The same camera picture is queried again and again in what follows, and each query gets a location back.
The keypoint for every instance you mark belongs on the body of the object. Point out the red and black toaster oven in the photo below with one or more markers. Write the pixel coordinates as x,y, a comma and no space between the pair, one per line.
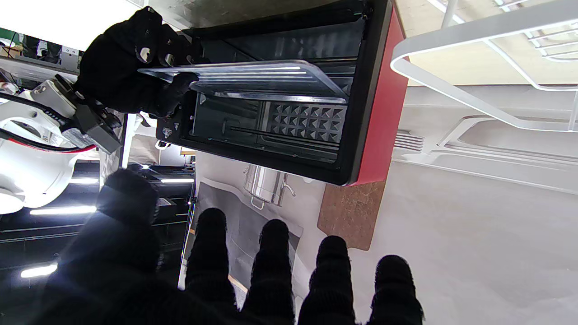
384,113

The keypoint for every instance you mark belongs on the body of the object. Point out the ribbed metal baking tray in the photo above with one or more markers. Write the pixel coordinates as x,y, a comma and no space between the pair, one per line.
271,79

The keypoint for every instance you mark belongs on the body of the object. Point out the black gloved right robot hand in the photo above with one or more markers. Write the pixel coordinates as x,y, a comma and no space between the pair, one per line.
117,67

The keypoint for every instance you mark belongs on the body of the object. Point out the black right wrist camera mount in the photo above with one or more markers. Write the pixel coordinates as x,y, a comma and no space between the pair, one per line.
92,124

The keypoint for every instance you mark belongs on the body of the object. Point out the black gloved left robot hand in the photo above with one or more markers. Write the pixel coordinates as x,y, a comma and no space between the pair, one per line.
113,271

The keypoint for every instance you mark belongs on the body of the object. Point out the stainless steel stockpot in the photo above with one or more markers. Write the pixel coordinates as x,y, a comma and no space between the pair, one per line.
266,187

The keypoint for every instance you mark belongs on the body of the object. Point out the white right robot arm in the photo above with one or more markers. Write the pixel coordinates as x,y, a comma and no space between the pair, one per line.
31,176

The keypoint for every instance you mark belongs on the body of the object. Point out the brown wooden cutting board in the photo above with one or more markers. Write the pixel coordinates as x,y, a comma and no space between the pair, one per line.
352,212

